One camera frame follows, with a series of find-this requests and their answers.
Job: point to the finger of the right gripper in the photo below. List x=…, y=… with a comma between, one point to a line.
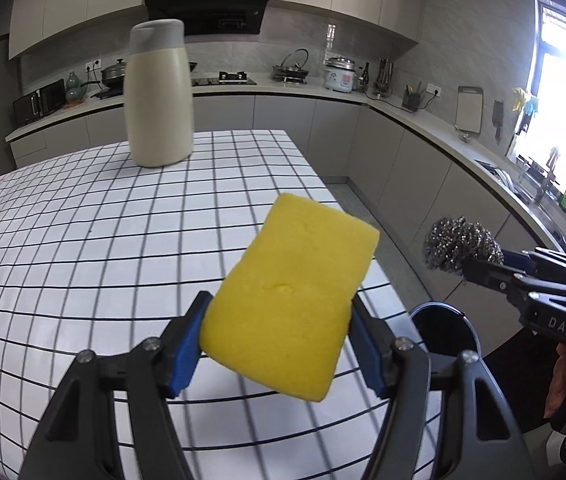
x=544, y=264
x=534, y=299

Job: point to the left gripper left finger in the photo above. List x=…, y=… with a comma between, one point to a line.
x=183, y=350

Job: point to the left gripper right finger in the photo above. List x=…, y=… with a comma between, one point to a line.
x=368, y=336

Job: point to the steel wool scrubber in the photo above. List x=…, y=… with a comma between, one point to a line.
x=453, y=242

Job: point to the yellow sponge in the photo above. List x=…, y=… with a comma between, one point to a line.
x=281, y=315

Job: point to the black trash bucket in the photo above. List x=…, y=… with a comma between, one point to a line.
x=444, y=329

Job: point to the sink faucet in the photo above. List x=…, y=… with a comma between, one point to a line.
x=547, y=175

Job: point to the hanging cleaver knife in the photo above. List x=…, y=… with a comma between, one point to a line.
x=498, y=119

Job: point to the white cutting board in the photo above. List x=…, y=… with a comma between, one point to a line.
x=470, y=106

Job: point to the utensil holder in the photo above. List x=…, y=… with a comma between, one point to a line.
x=412, y=98

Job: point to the dark bottle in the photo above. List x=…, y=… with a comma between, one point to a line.
x=364, y=78

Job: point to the cream thermos jug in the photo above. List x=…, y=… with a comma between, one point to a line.
x=157, y=95

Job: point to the white rice cooker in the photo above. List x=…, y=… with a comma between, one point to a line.
x=339, y=74

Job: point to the green vase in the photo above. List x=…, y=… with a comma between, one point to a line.
x=75, y=90

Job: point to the gas stove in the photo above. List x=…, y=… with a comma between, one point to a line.
x=224, y=79

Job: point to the black cooking pot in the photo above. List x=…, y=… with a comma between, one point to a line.
x=111, y=80

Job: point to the black microwave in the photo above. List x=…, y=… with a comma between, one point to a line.
x=40, y=103

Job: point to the kettle on burner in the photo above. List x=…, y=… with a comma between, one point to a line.
x=292, y=71

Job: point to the black range hood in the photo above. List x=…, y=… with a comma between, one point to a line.
x=211, y=17

